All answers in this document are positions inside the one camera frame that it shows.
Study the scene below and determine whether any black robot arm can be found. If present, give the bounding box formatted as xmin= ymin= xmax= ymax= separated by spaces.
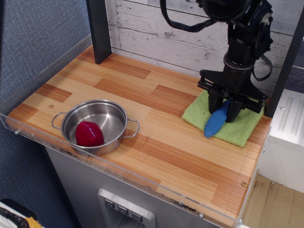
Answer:
xmin=197 ymin=0 xmax=273 ymax=123

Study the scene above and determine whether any black right vertical post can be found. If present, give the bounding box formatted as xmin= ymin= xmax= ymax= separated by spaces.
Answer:
xmin=265 ymin=9 xmax=304 ymax=118

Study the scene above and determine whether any small steel pot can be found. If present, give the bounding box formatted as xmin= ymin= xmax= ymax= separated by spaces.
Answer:
xmin=51 ymin=99 xmax=140 ymax=156

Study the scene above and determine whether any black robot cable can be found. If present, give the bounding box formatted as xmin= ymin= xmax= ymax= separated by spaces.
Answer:
xmin=159 ymin=0 xmax=217 ymax=33

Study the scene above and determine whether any green cloth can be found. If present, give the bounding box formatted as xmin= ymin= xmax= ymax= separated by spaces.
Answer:
xmin=182 ymin=91 xmax=264 ymax=147

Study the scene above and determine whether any red toy pepper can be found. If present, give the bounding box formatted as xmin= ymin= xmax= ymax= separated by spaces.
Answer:
xmin=76 ymin=121 xmax=105 ymax=147

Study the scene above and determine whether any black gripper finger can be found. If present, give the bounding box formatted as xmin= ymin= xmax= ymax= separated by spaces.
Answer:
xmin=208 ymin=88 xmax=223 ymax=113
xmin=226 ymin=101 xmax=244 ymax=123

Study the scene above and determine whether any white side cabinet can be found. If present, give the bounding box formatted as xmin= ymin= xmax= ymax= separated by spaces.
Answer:
xmin=257 ymin=89 xmax=304 ymax=192

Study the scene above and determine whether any grey toy fridge cabinet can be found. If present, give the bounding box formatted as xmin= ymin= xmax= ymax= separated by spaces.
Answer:
xmin=45 ymin=144 xmax=228 ymax=228

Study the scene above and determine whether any silver dispenser panel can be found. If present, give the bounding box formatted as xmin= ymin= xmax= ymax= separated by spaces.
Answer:
xmin=98 ymin=188 xmax=156 ymax=228

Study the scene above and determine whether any yellow tape object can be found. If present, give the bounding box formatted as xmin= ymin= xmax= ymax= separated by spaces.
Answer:
xmin=25 ymin=217 xmax=43 ymax=228

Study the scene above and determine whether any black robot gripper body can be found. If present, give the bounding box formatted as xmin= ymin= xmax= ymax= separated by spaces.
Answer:
xmin=198 ymin=64 xmax=267 ymax=113

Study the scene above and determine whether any clear acrylic guard rail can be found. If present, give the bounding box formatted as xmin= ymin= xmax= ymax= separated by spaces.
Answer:
xmin=2 ymin=35 xmax=271 ymax=228

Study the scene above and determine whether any blue handled metal spoon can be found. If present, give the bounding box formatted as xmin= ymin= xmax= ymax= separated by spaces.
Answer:
xmin=204 ymin=101 xmax=230 ymax=138

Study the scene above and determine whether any black braided hose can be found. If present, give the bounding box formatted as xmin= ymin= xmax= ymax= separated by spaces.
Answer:
xmin=0 ymin=206 xmax=30 ymax=228

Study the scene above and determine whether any black left vertical post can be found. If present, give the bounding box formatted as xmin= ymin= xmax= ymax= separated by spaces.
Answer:
xmin=86 ymin=0 xmax=112 ymax=64

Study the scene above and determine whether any black vertical post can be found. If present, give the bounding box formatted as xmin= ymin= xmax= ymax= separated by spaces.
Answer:
xmin=86 ymin=0 xmax=112 ymax=64
xmin=265 ymin=9 xmax=304 ymax=118

